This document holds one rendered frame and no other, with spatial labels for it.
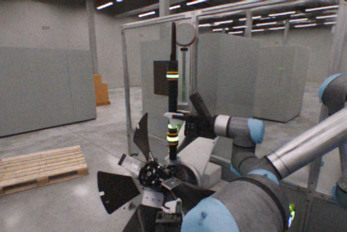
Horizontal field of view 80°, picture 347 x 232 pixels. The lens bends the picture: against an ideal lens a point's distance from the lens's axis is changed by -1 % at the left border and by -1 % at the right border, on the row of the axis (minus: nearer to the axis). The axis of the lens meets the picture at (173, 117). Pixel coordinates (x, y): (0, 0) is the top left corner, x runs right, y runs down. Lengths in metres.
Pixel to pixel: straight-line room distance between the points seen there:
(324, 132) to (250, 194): 0.35
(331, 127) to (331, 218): 0.94
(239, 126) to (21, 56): 5.76
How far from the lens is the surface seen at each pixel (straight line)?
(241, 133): 0.70
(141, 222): 0.98
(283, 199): 0.41
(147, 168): 0.97
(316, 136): 0.65
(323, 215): 1.55
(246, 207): 0.35
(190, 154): 1.21
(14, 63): 6.10
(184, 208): 0.84
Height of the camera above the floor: 1.69
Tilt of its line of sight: 15 degrees down
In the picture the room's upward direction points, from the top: straight up
